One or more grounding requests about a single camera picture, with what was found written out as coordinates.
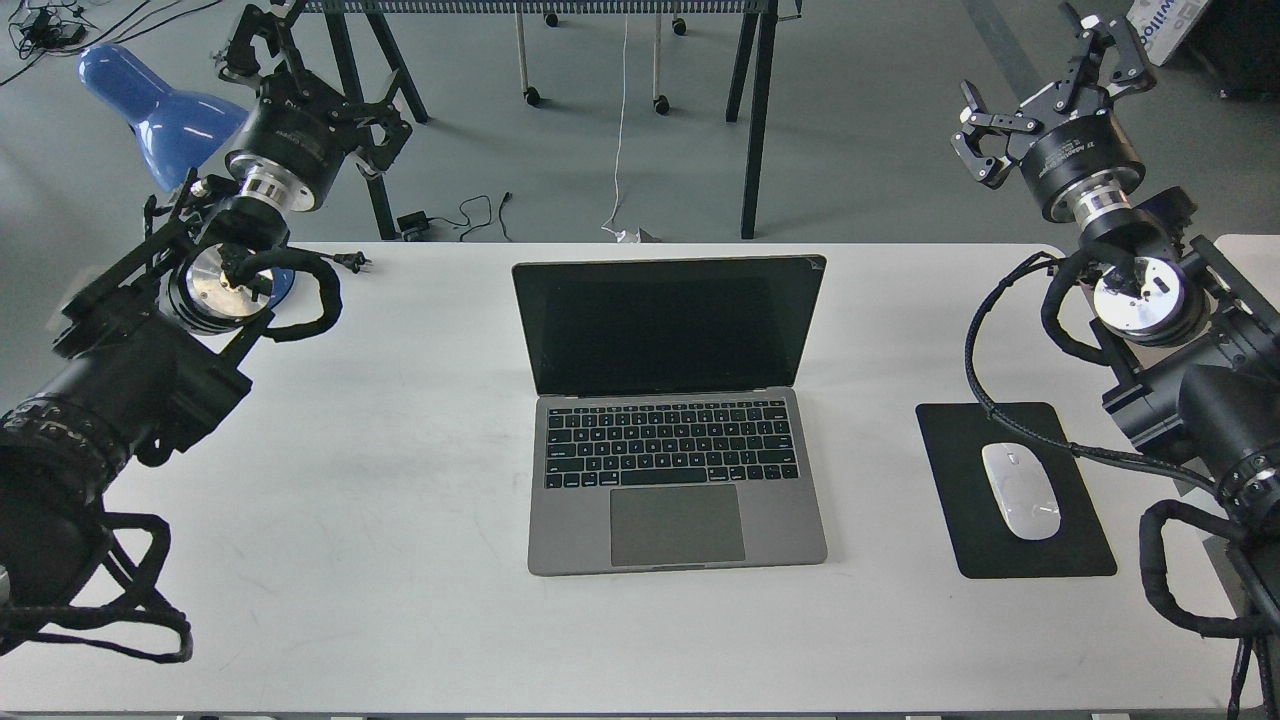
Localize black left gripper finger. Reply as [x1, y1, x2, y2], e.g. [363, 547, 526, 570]
[330, 99, 413, 182]
[216, 1, 311, 101]

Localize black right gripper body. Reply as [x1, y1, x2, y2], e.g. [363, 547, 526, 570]
[1018, 85, 1146, 223]

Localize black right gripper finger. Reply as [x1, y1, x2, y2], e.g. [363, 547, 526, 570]
[951, 79, 1044, 190]
[1048, 3, 1157, 115]

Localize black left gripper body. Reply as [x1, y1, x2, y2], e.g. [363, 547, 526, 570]
[225, 77, 364, 211]

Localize grey laptop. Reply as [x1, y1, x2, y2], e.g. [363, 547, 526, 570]
[512, 254, 828, 577]

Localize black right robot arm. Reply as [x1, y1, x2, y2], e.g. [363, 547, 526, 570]
[951, 3, 1279, 719]

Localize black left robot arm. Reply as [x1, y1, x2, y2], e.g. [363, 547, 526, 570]
[1, 1, 428, 664]

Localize white cardboard box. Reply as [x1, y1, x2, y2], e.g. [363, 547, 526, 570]
[1126, 0, 1211, 67]

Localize blue plastic chair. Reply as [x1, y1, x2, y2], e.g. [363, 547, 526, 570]
[77, 44, 298, 311]

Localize rolling cart legs with casters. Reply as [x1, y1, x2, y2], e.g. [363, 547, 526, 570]
[508, 1, 692, 118]

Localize white computer mouse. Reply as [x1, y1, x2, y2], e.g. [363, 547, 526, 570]
[980, 442, 1062, 541]

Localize black mouse pad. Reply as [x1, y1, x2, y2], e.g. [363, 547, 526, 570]
[915, 404, 1117, 579]

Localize black power adapter with cable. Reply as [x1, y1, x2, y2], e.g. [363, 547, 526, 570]
[394, 192, 513, 243]

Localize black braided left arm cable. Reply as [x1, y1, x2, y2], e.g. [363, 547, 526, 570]
[221, 249, 344, 345]

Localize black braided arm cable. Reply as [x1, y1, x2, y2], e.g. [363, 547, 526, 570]
[221, 249, 344, 345]
[963, 250, 1220, 493]

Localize black cables on floor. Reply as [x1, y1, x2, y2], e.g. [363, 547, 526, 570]
[0, 0, 223, 88]

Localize black metal table frame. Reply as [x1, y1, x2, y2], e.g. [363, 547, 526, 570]
[298, 1, 786, 242]

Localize white hanging cable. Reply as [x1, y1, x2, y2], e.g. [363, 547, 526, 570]
[600, 14, 663, 245]

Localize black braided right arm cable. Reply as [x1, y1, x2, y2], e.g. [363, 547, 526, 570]
[963, 250, 1220, 493]

